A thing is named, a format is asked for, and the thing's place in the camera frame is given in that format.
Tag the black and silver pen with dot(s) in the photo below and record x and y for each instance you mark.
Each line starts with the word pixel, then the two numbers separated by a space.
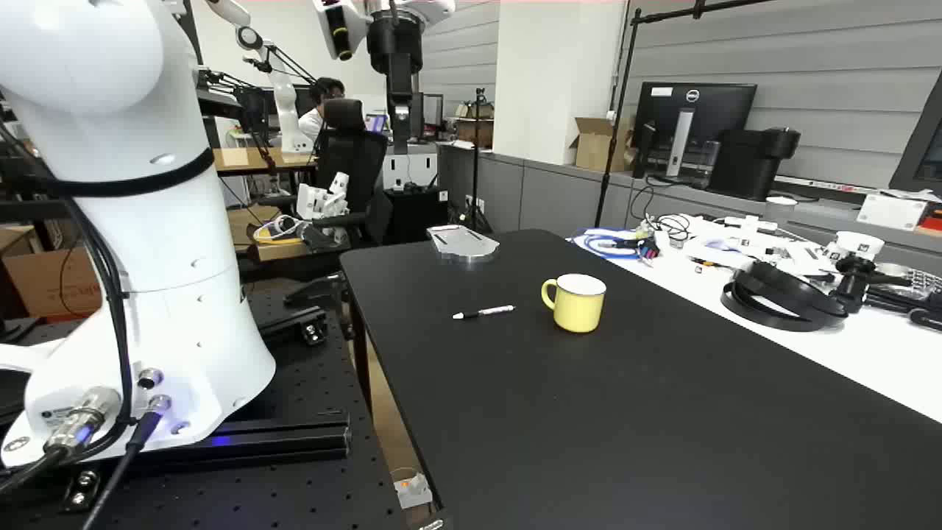
pixel 484 313

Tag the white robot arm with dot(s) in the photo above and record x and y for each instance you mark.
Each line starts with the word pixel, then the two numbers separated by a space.
pixel 106 95

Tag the yellow enamel mug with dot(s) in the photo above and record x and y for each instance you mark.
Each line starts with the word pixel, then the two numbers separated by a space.
pixel 575 300

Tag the silver metal plate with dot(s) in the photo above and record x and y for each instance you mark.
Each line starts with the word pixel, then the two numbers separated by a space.
pixel 457 240

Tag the black tripod stand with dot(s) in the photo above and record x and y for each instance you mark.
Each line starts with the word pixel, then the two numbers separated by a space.
pixel 474 213

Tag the black office chair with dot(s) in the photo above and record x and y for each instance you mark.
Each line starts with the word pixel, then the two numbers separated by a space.
pixel 335 204

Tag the cardboard box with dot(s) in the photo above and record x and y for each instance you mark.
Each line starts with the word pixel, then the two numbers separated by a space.
pixel 602 144

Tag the person in white shirt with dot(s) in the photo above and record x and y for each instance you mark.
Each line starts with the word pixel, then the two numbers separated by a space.
pixel 322 88

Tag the black perforated base board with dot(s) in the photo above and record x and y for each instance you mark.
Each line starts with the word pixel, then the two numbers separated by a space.
pixel 301 457

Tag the black computer monitor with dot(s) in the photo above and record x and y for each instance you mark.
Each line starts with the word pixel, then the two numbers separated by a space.
pixel 681 125

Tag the black box on desk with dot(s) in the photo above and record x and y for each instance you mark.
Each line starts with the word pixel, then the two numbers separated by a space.
pixel 749 160

